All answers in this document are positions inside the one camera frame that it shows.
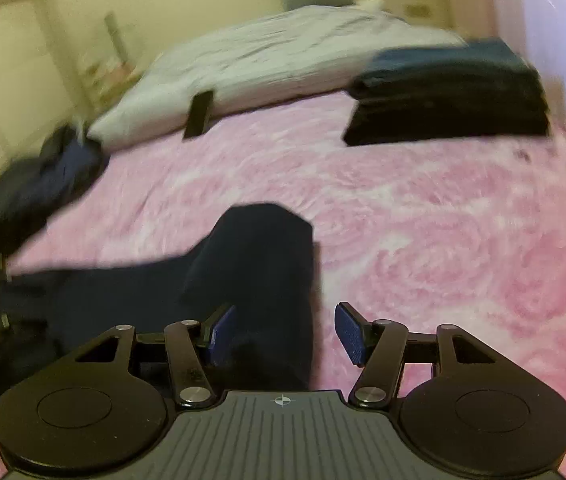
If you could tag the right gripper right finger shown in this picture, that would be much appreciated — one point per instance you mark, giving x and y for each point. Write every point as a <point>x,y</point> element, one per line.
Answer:
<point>381,349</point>

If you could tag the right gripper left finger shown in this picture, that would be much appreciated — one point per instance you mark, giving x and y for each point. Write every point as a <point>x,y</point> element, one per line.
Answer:
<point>179,360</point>

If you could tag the dark navy trousers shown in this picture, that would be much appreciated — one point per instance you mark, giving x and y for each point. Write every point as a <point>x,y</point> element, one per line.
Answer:
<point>259,258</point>

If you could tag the pile of dark clothes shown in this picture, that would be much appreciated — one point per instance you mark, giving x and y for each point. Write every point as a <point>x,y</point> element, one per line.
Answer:
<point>32,188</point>

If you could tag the stack of folded clothes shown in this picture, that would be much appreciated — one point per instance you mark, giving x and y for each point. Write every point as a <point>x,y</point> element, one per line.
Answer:
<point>415,94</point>

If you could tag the pink rose blanket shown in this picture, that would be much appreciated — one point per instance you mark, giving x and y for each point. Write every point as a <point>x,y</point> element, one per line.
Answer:
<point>470,232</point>

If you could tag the white dressing table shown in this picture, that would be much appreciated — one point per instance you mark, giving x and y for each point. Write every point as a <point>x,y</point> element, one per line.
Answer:
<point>113,63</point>

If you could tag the grey striped duvet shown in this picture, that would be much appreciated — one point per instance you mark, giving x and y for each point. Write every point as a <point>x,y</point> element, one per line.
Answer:
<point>283,57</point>

